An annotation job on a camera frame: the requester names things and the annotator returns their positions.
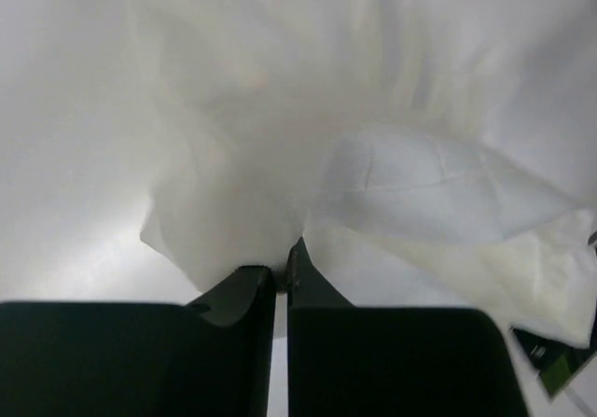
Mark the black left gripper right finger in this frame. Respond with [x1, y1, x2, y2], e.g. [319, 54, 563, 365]
[287, 241, 531, 416]

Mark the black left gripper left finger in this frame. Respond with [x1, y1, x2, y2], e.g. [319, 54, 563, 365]
[1, 267, 276, 416]

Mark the white skirt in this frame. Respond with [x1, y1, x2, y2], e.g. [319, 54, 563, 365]
[128, 0, 596, 347]

